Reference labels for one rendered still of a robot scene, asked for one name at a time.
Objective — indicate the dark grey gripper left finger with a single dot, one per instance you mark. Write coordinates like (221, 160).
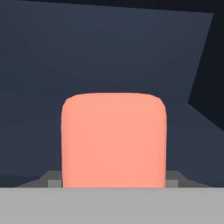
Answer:
(48, 180)

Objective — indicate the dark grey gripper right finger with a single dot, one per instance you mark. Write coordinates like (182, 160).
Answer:
(176, 180)

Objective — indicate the dark blue cabinet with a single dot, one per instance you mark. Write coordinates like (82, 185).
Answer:
(87, 52)

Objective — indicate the pink bar soap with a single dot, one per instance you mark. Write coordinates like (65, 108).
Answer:
(113, 143)

